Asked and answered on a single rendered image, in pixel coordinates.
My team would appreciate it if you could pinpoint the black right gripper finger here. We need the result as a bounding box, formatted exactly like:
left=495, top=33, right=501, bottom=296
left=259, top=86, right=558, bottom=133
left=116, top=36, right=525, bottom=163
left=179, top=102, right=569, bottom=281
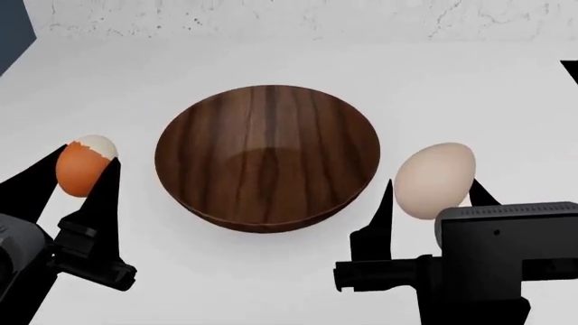
left=468, top=177, right=502, bottom=208
left=349, top=179, right=394, bottom=263

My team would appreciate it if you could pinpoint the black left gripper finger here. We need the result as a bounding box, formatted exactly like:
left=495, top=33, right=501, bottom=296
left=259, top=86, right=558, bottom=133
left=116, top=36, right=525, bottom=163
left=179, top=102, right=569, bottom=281
left=0, top=144, right=70, bottom=225
left=52, top=156, right=124, bottom=263

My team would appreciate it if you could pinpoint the brown partly peeled egg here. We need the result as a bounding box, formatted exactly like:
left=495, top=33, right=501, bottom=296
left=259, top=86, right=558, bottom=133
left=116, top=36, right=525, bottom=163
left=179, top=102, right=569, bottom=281
left=55, top=134, right=119, bottom=199

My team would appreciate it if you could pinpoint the beige whole egg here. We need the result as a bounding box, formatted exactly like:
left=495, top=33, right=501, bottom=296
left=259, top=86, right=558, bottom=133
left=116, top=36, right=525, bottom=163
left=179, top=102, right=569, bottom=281
left=393, top=141, right=477, bottom=221

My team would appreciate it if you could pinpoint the dark wooden bowl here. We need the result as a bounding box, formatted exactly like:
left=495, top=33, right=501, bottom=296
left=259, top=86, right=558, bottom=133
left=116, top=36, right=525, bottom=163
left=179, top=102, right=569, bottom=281
left=154, top=84, right=381, bottom=235

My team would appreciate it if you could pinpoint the black flat object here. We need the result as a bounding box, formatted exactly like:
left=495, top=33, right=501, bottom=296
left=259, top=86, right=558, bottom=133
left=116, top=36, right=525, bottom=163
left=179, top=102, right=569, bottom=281
left=559, top=60, right=578, bottom=87

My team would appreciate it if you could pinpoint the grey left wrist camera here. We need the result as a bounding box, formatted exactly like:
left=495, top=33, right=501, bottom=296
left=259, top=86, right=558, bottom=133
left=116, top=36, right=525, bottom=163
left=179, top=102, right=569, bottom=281
left=0, top=211, right=56, bottom=285

